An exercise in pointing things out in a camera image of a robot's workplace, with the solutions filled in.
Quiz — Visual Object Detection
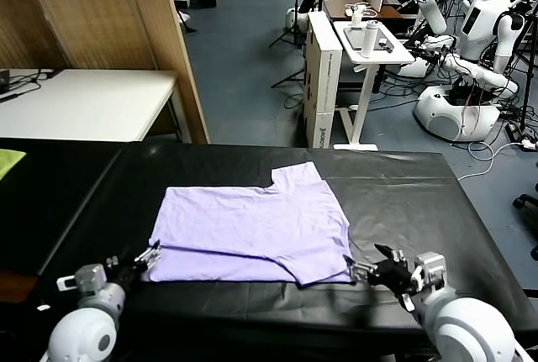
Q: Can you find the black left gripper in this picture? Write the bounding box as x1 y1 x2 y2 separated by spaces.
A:
104 240 163 291

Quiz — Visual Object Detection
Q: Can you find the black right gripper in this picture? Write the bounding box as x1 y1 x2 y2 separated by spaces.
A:
342 243 418 296

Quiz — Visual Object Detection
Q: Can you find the lavender t-shirt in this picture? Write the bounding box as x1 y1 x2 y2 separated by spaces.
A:
140 161 354 288

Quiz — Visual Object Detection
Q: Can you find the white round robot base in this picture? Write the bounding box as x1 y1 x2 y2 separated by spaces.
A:
285 7 310 29

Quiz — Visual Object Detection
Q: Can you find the black side table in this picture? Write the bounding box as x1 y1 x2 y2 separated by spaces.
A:
0 137 127 277

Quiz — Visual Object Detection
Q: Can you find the black plastic table cover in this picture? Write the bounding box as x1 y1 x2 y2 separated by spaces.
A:
29 142 533 357

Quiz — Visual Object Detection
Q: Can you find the yellow-green cloth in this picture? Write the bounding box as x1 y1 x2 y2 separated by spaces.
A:
0 148 27 181

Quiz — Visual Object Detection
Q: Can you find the black office chair base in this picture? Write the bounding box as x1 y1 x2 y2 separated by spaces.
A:
512 183 538 260

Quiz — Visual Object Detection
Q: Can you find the white rectangular table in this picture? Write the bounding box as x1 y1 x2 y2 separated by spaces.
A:
0 68 193 144

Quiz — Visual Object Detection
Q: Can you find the white height-adjustable desk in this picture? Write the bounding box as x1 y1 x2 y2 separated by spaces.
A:
331 19 416 152

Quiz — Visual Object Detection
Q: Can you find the tall white cardboard box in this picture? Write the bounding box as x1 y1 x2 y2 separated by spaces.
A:
303 11 344 150

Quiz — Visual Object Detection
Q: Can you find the white bottle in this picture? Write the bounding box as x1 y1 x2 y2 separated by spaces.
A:
361 19 379 59

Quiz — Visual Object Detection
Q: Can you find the tall black tripod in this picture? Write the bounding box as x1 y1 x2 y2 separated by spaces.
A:
502 0 538 132

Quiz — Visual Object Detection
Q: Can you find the wooden folding screen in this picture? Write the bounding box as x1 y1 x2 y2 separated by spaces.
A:
0 0 211 144

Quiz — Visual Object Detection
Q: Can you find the white headset on stand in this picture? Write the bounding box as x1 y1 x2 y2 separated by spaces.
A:
345 2 379 27

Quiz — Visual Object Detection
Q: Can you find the white humanoid robot with base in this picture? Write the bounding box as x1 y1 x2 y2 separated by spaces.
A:
394 0 533 143

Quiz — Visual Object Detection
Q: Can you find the brown wooden desk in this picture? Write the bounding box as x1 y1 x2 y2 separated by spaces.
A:
323 0 421 23

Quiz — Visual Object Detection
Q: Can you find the black tripod stand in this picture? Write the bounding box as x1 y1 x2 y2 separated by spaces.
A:
268 0 310 50

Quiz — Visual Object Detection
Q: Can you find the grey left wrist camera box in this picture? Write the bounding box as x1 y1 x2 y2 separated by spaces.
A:
56 264 108 294

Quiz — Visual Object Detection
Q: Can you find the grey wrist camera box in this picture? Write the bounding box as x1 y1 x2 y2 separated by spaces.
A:
410 251 447 294
56 264 108 294

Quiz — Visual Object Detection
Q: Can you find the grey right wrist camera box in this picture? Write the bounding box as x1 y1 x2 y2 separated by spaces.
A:
410 251 447 294

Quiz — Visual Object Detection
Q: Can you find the white floor cable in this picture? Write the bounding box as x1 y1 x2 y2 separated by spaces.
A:
456 139 522 182

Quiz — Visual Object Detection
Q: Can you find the black power adapter cable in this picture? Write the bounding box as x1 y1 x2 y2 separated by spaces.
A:
0 67 67 105

